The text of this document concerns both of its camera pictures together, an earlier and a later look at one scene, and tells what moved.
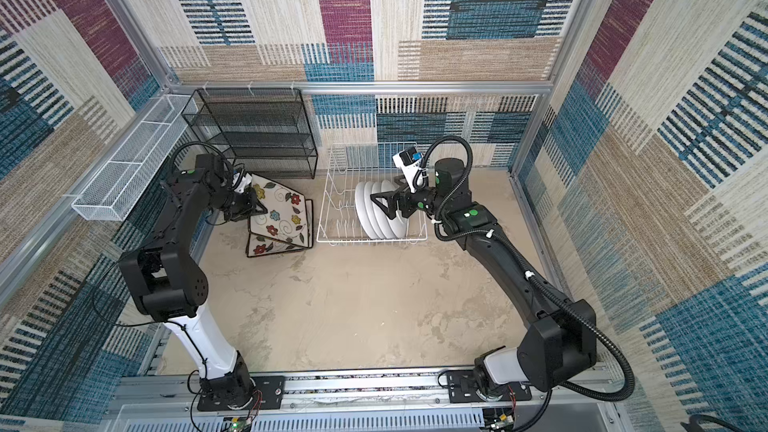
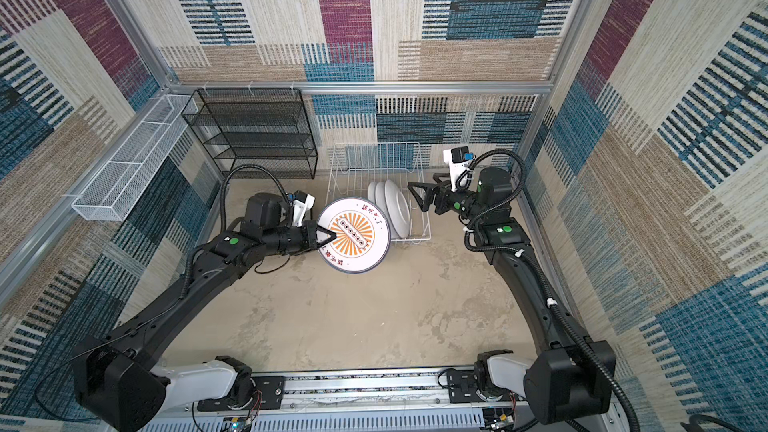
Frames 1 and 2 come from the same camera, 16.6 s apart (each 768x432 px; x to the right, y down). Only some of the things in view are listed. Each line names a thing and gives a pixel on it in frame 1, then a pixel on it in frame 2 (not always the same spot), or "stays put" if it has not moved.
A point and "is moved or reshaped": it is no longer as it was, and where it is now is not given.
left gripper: [250, 207] -> [309, 231]
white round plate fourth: [399, 225] stays put
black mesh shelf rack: [263, 131] stays put
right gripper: [390, 198] -> [443, 192]
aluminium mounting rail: [372, 403] stays put
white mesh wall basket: [113, 192] stays put
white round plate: [360, 211] is moved or reshaped
